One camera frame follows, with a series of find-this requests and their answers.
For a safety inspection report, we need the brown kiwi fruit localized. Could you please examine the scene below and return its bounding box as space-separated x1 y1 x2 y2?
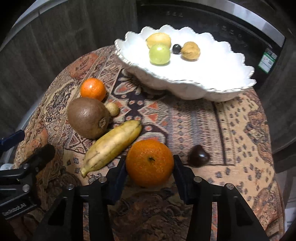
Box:
67 97 110 139

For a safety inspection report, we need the small yellow banana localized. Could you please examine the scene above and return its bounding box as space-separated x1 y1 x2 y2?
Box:
81 120 142 178

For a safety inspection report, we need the orange mandarin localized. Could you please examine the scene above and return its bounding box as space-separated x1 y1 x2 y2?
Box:
80 78 107 101
125 139 174 188

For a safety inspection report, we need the small tan longan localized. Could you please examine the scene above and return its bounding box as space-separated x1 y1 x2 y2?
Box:
105 102 120 117

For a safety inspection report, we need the yellow mango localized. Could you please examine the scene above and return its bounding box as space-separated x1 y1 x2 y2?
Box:
181 42 201 61

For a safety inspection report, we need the green apple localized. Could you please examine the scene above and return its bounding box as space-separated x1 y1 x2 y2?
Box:
149 44 171 65

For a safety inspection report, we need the dark plum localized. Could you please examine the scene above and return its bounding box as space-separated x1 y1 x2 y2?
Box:
172 44 182 54

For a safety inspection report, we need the yellow round pear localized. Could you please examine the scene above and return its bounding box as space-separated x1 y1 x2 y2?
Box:
146 33 171 49

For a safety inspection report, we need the patterned red tablecloth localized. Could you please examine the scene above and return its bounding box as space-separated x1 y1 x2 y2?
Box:
12 45 285 241

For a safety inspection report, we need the white scalloped ceramic bowl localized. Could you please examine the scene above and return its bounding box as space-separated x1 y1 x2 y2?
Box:
114 25 256 102

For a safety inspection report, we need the green energy label sticker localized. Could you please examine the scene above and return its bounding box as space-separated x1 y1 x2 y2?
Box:
258 48 278 74

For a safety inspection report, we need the black built-in dishwasher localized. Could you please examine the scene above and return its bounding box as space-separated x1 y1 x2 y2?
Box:
136 1 285 90

